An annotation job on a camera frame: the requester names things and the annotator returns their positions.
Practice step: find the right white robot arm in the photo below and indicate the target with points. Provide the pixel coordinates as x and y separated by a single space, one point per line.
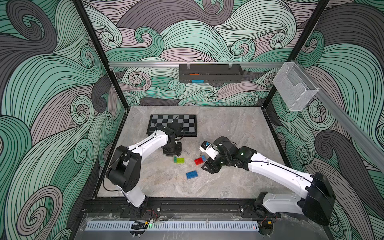
312 195

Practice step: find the clear plastic wall holder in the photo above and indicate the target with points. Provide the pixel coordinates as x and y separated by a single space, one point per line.
295 86

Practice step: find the white perforated cable duct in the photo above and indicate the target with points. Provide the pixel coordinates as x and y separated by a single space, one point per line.
175 226

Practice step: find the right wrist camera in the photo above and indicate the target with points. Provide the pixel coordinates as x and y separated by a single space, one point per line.
208 149

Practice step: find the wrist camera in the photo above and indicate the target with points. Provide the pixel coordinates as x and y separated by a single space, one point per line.
177 128
208 149

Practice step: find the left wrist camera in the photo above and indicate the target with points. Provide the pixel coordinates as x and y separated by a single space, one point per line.
177 128

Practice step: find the red lego brick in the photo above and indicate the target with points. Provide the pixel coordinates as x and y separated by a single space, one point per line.
199 161

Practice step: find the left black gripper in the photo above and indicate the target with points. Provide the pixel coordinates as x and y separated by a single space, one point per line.
178 153

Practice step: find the aluminium wall rail right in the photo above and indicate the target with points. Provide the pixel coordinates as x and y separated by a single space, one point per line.
331 95

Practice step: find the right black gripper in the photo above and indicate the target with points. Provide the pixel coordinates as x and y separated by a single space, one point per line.
212 165

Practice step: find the black grey chessboard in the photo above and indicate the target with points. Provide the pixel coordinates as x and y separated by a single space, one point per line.
188 123

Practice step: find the lime green lego brick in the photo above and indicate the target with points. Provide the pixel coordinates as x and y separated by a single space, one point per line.
180 160

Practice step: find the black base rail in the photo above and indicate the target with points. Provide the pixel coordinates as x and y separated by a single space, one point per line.
165 208

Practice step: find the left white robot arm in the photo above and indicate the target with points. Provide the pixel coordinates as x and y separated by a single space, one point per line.
125 170

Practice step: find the aluminium wall rail back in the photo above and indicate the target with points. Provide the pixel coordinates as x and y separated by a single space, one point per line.
166 64

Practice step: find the dark blue lego brick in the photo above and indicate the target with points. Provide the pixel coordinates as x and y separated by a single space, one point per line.
191 175

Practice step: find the aluminium wall rail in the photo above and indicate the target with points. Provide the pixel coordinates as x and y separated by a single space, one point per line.
331 95
166 64

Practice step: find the black wall shelf tray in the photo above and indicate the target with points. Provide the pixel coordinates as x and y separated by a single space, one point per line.
211 74

